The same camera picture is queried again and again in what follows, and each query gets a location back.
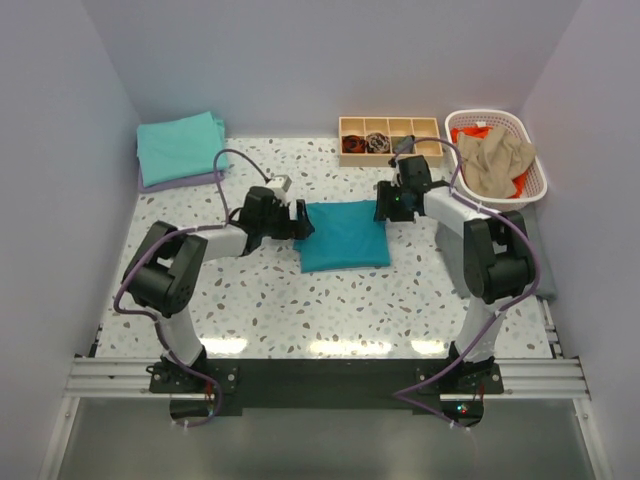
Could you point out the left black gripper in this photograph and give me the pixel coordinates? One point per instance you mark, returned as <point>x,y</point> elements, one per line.
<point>301,224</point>

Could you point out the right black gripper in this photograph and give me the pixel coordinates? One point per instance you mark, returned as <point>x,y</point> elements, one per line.
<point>384,210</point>

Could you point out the teal t shirt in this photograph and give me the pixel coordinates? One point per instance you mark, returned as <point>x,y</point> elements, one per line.
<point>346,236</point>

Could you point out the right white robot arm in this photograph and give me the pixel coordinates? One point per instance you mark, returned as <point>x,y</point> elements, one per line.
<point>500,267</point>

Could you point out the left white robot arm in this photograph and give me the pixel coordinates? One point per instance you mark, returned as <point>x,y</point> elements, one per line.
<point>161,278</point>

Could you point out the grey rolled sock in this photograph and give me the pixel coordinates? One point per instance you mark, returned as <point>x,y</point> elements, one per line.
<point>403,145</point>

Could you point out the brown white rolled sock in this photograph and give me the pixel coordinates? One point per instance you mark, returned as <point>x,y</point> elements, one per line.
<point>377,143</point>

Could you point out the wooden compartment tray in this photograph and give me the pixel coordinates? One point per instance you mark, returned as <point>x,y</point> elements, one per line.
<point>391,126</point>

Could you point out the red black rolled sock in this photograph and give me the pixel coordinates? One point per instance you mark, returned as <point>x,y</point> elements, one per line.
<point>354,144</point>

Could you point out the folded grey t shirt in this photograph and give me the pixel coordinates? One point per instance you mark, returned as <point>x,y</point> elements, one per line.
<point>451,246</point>

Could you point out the beige t shirt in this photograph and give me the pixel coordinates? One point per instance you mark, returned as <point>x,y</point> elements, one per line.
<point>495,160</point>

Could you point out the folded lavender t shirt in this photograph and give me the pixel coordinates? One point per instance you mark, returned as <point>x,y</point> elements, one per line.
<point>190,181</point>

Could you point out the orange t shirt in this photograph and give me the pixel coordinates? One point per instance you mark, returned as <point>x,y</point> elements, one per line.
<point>470,133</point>

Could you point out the folded mint t shirt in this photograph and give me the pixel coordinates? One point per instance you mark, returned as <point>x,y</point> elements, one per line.
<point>181,149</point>

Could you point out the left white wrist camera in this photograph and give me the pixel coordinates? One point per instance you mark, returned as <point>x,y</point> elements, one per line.
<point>280,185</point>

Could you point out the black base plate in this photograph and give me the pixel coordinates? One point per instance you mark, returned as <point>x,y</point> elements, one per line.
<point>318,384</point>

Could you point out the aluminium rail frame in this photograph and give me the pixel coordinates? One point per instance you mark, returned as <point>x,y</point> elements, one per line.
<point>534,377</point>

